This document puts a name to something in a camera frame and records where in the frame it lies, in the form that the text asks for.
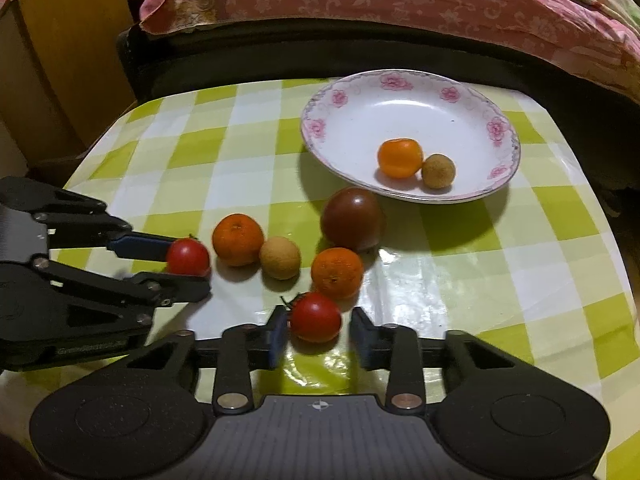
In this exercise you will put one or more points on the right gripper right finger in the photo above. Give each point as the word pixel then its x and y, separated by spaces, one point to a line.
pixel 394 348

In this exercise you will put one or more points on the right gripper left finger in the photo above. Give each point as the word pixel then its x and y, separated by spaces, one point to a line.
pixel 242 350

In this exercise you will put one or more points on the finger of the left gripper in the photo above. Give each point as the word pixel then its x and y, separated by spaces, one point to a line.
pixel 145 244
pixel 165 289

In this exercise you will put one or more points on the red cherry tomato with stem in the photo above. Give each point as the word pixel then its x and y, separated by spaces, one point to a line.
pixel 313 318

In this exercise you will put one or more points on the orange tangerine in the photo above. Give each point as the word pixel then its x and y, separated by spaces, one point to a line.
pixel 337 273
pixel 237 240

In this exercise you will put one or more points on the tan longan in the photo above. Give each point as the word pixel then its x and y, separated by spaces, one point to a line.
pixel 438 172
pixel 280 258

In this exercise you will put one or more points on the dark purple tomato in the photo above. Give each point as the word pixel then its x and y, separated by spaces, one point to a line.
pixel 353 219

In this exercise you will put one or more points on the green checkered tablecloth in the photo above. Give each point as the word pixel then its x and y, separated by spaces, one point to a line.
pixel 520 300

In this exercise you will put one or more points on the wooden cabinet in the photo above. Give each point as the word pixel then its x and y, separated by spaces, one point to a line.
pixel 62 84

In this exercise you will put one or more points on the tan longan in plate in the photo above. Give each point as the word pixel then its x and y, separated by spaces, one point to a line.
pixel 438 172

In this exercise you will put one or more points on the yellow-orange kumquat in plate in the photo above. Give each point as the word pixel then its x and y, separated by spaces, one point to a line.
pixel 400 158

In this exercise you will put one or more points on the white floral plate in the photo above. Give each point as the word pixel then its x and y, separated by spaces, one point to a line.
pixel 345 123

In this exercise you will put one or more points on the dark bed frame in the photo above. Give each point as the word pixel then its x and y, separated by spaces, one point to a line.
pixel 601 125

